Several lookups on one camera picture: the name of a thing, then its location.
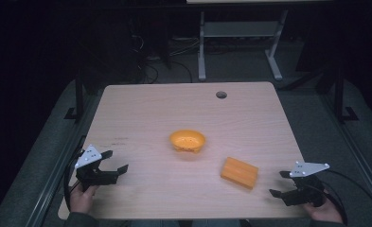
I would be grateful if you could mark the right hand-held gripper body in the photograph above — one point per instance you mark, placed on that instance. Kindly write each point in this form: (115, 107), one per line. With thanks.
(306, 189)

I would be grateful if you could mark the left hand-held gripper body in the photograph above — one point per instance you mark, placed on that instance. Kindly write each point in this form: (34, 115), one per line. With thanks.
(89, 157)

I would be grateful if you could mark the orange soap bar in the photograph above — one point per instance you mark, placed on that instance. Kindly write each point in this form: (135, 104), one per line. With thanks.
(239, 172)

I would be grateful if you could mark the orange soap dish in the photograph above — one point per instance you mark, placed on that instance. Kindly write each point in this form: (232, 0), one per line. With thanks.
(187, 142)

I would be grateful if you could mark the person's right hand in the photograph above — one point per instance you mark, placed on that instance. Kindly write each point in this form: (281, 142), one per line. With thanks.
(327, 211)

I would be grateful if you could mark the person's left hand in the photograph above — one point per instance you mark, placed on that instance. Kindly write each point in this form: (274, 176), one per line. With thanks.
(81, 200)

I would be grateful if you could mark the black metal stand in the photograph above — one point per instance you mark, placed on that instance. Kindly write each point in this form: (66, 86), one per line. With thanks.
(79, 94)
(340, 94)

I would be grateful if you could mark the white metal stand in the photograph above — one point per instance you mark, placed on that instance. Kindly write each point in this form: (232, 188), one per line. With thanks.
(237, 29)

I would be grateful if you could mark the aluminium rail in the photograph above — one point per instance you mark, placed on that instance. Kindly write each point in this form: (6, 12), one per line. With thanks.
(360, 170)
(52, 183)

